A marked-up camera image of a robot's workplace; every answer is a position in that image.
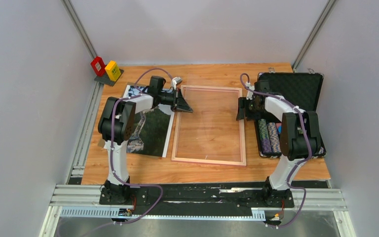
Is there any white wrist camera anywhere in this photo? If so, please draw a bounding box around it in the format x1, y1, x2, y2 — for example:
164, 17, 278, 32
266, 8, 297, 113
171, 77, 182, 89
245, 82, 255, 100

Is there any red small box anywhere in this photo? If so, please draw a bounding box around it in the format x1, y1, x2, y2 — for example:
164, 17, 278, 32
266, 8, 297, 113
90, 56, 106, 77

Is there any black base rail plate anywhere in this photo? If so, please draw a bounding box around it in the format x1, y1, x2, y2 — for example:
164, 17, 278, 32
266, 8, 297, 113
99, 182, 295, 216

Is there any Great Wall photo print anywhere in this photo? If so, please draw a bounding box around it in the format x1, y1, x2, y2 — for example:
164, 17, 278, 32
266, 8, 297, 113
123, 85, 175, 158

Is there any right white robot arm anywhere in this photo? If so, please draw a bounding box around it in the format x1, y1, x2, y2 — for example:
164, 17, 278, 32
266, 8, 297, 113
236, 81, 321, 207

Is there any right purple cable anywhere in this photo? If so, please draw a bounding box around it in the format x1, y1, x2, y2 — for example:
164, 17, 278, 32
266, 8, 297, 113
239, 72, 314, 229

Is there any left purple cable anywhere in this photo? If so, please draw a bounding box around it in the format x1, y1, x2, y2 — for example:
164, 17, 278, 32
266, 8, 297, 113
109, 68, 164, 226

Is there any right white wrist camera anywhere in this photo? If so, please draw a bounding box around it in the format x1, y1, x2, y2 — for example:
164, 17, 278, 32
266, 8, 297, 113
245, 82, 255, 100

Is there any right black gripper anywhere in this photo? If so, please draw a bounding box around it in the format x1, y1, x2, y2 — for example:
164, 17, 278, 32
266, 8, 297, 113
236, 97, 262, 121

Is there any wooden picture frame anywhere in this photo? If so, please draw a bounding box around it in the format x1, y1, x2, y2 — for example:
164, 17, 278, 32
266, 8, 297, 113
171, 85, 247, 167

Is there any clear acrylic sheet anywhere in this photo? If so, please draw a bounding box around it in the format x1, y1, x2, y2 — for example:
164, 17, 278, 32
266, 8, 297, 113
176, 77, 246, 162

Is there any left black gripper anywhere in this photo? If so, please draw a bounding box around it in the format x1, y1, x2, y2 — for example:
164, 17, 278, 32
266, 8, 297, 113
159, 88, 193, 114

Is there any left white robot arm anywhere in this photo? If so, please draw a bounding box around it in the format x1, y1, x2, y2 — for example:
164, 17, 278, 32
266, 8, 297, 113
98, 76, 193, 205

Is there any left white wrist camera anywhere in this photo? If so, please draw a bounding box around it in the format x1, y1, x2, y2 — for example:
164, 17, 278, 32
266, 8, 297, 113
171, 77, 182, 89

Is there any grey backing board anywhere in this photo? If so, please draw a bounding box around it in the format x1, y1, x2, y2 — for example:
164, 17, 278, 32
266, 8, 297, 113
98, 82, 133, 149

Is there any yellow small box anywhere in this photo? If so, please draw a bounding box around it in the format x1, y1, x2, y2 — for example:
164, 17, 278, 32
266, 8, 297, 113
105, 60, 122, 81

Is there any purple cable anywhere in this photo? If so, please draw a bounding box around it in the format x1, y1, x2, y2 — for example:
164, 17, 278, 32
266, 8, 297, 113
109, 68, 164, 226
239, 72, 314, 229

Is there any black poker chip case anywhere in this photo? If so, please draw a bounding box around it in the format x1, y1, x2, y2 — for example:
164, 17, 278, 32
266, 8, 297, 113
237, 73, 325, 160

